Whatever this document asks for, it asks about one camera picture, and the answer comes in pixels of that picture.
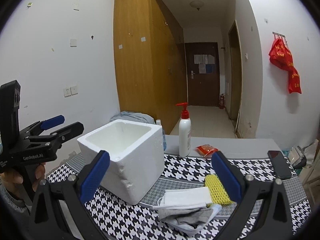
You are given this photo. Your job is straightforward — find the light blue face mask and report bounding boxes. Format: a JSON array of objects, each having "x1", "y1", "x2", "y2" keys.
[{"x1": 172, "y1": 204, "x2": 222, "y2": 236}]

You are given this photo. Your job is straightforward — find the red fire extinguisher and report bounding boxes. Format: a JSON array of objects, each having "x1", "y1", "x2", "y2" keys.
[{"x1": 219, "y1": 94, "x2": 225, "y2": 109}]

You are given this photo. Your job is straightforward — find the white wall socket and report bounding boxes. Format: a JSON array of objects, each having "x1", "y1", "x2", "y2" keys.
[{"x1": 63, "y1": 86, "x2": 78, "y2": 98}]

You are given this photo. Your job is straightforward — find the ceiling lamp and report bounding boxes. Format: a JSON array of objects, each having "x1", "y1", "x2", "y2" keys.
[{"x1": 189, "y1": 0, "x2": 204, "y2": 11}]

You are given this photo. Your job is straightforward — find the white wall switch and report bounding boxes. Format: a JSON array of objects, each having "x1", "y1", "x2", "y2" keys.
[{"x1": 70, "y1": 38, "x2": 77, "y2": 47}]

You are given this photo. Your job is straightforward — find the yellow foam net sleeve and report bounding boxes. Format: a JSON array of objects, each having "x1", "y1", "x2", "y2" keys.
[{"x1": 204, "y1": 174, "x2": 232, "y2": 205}]

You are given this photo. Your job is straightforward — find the blue sanitizer bottle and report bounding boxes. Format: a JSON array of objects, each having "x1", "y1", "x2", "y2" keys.
[{"x1": 156, "y1": 119, "x2": 167, "y2": 150}]

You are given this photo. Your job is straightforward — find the dark brown entrance door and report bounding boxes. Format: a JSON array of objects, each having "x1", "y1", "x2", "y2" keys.
[{"x1": 185, "y1": 42, "x2": 220, "y2": 107}]

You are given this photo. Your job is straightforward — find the houndstooth table mat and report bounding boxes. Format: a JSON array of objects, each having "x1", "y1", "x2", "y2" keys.
[{"x1": 48, "y1": 153, "x2": 311, "y2": 239}]

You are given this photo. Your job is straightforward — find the side door frame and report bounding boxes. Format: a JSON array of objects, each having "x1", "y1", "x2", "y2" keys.
[{"x1": 228, "y1": 21, "x2": 242, "y2": 127}]

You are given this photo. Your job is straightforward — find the red snack packet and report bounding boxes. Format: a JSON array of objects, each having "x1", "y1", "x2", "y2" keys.
[{"x1": 195, "y1": 144, "x2": 218, "y2": 158}]

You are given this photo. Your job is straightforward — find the white styrofoam box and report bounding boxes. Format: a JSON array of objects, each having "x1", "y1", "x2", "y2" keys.
[{"x1": 77, "y1": 120, "x2": 164, "y2": 205}]

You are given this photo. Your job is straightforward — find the wooden wardrobe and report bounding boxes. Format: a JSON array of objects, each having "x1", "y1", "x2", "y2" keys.
[{"x1": 113, "y1": 0, "x2": 187, "y2": 134}]

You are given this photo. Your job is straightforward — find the grey blue cloth pile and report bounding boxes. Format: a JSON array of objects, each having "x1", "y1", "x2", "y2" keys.
[{"x1": 110, "y1": 111, "x2": 156, "y2": 125}]

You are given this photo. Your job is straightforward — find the red hanging bags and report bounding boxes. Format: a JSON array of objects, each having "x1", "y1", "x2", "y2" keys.
[{"x1": 268, "y1": 37, "x2": 302, "y2": 94}]

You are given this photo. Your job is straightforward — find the white pump lotion bottle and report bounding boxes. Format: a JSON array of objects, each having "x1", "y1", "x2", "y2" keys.
[{"x1": 176, "y1": 102, "x2": 191, "y2": 158}]

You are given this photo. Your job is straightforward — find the black smartphone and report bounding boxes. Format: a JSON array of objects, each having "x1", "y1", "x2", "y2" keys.
[{"x1": 267, "y1": 151, "x2": 292, "y2": 180}]

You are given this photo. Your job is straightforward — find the left hand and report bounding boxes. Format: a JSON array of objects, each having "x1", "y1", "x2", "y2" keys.
[{"x1": 1, "y1": 163, "x2": 46, "y2": 195}]

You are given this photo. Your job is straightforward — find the grey sock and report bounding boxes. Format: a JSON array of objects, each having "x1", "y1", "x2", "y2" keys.
[{"x1": 158, "y1": 207, "x2": 214, "y2": 230}]

